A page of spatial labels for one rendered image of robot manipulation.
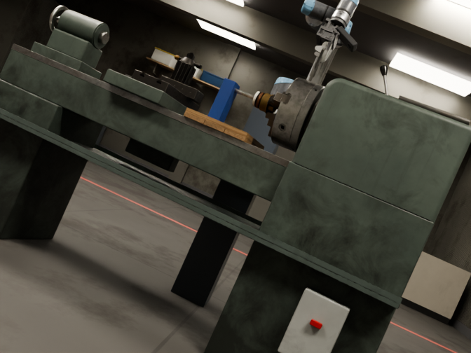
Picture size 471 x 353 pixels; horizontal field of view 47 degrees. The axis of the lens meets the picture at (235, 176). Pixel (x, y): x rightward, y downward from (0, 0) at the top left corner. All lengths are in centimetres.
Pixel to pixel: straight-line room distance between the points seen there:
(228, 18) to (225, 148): 691
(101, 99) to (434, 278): 672
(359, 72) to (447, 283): 344
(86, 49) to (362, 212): 155
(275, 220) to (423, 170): 60
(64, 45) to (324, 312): 177
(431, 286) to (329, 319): 651
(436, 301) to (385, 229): 649
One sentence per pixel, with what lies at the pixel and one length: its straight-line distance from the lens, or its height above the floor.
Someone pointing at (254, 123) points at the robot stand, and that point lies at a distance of 294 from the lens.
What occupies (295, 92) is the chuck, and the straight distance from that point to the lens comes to 232.
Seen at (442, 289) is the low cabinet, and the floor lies 44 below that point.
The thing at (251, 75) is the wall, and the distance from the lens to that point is 1206.
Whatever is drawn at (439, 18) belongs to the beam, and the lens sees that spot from 602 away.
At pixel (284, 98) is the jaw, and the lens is 232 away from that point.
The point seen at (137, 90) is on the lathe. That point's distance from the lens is 244.
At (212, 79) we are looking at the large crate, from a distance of 1163.
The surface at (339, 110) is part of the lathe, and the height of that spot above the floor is 113.
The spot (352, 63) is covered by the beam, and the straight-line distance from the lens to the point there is 888.
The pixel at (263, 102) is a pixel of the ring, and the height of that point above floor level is 107.
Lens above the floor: 72
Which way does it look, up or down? level
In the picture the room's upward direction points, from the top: 24 degrees clockwise
